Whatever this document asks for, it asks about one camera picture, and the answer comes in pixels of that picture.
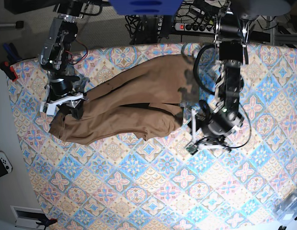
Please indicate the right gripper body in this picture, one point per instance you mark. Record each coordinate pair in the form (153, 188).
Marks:
(61, 90)

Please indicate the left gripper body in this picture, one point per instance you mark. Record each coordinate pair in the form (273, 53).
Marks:
(209, 130)

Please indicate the brown t-shirt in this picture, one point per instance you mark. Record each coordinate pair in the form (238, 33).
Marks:
(145, 100)

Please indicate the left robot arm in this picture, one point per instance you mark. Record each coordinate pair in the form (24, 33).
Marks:
(230, 41)

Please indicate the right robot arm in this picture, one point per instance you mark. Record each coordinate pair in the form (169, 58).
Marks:
(56, 58)

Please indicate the red and black clamp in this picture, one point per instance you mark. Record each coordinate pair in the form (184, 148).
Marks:
(9, 71)

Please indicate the patterned tablecloth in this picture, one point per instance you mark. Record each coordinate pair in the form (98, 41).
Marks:
(126, 183)

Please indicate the game console with white controller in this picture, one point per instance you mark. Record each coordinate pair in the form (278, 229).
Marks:
(5, 165)

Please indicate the white power strip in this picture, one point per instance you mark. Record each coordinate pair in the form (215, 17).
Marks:
(199, 28)

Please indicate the clear plastic box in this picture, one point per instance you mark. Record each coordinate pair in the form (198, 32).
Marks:
(286, 211)

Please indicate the black clamp at bottom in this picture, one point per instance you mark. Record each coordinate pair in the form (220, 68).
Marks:
(46, 222)

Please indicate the white floor vent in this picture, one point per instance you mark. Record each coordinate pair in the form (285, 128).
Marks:
(27, 218)

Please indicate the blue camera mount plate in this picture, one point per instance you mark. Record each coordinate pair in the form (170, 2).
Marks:
(146, 7)

